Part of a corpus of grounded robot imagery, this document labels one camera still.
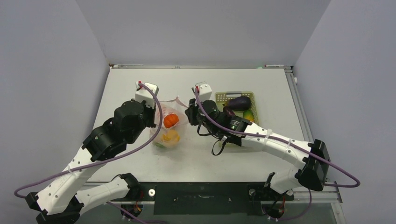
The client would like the clear zip top bag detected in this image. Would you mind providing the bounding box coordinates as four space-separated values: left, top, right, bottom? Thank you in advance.
152 97 188 148

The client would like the orange tangerine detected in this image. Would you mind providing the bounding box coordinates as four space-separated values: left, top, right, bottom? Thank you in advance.
163 113 179 128

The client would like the beige plastic basket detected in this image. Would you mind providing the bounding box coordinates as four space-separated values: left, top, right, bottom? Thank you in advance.
214 91 261 147

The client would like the long purple eggplant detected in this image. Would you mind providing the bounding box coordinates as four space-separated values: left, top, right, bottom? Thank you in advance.
223 106 236 117

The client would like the green cabbage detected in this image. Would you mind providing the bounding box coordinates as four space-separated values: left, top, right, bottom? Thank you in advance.
155 142 166 148

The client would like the orange green mango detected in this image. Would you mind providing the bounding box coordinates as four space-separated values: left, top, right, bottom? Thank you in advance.
243 110 255 122

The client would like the orange bell pepper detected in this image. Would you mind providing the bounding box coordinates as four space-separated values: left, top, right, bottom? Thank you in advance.
162 129 180 147

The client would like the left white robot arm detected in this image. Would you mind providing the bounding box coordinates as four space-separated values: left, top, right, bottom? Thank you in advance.
25 100 156 224

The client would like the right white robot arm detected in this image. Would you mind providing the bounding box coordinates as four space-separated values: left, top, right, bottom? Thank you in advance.
185 98 330 200

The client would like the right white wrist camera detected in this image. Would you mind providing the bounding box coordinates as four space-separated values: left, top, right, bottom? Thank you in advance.
192 82 212 102

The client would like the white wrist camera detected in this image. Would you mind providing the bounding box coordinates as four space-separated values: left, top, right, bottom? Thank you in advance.
134 81 159 109
192 82 212 102

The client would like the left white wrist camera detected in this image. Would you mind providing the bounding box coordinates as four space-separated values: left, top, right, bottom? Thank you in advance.
134 81 159 109

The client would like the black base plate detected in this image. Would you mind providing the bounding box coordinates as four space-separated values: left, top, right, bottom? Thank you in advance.
115 182 294 216

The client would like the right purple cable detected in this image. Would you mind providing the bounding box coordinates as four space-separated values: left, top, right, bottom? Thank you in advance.
193 88 361 221

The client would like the purple cable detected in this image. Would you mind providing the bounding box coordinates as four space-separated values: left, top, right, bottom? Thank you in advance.
193 88 361 221
14 82 163 198

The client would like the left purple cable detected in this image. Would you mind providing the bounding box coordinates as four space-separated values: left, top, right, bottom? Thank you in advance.
14 82 163 198

